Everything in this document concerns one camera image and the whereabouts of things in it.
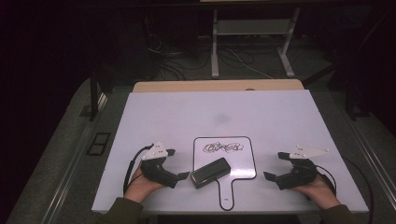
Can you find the white metal stand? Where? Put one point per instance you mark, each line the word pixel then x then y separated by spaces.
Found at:
pixel 214 46

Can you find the dark metal stand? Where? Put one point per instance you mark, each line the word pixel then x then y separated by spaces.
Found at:
pixel 93 96
pixel 351 102

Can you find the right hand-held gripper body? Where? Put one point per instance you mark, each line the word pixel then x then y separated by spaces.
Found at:
pixel 297 177

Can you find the black whiteboard eraser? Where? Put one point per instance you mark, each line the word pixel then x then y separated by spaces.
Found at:
pixel 210 172

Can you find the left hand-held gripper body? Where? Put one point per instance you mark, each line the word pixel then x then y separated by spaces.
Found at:
pixel 157 171

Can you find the person's right hand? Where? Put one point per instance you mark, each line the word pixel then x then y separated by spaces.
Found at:
pixel 317 191

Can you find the white paddle-shaped whiteboard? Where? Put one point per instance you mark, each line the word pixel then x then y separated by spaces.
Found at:
pixel 241 161

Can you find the person's left hand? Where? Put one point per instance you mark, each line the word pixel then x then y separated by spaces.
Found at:
pixel 140 186

